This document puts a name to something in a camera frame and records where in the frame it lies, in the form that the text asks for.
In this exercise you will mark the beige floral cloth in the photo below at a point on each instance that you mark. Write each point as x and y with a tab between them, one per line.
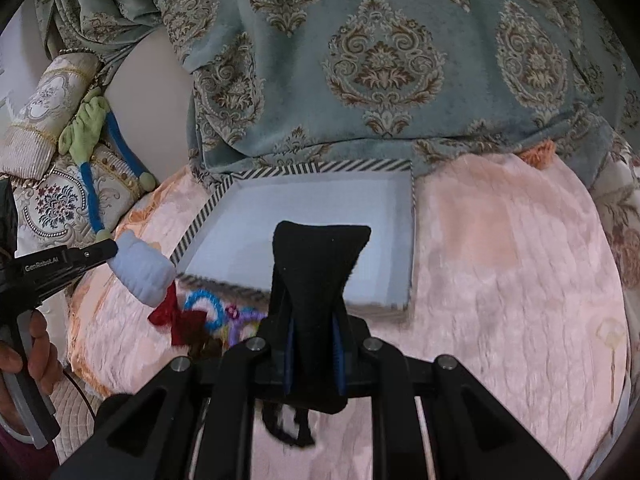
620	220

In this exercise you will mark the cream embroidered bolster cushion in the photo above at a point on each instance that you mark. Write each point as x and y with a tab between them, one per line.
45	100

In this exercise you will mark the white scrunchie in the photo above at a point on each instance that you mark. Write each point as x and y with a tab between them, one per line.
140	270

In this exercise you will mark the striped cardboard box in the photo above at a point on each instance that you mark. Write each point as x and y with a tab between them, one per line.
310	200

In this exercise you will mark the white quilted pad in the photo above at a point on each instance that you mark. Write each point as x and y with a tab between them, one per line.
77	425

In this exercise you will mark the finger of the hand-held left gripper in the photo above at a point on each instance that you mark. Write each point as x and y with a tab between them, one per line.
75	257

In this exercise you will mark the person's left hand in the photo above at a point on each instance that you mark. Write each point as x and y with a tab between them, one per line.
46	350

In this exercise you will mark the red fabric bow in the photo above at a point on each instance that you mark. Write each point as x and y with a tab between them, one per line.
185	327

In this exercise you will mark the green and blue plush toy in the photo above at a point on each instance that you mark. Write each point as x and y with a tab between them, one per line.
87	130

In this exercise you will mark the teal patterned blanket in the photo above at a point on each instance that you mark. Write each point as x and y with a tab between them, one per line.
320	35

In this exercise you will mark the black cloth headband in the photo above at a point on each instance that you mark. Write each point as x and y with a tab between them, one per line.
315	270

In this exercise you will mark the pink quilted bedspread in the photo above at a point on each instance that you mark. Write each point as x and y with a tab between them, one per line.
500	260

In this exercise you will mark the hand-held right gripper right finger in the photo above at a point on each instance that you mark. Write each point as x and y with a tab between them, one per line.
339	355

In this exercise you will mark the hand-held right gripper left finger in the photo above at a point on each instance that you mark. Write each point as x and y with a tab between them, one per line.
290	355

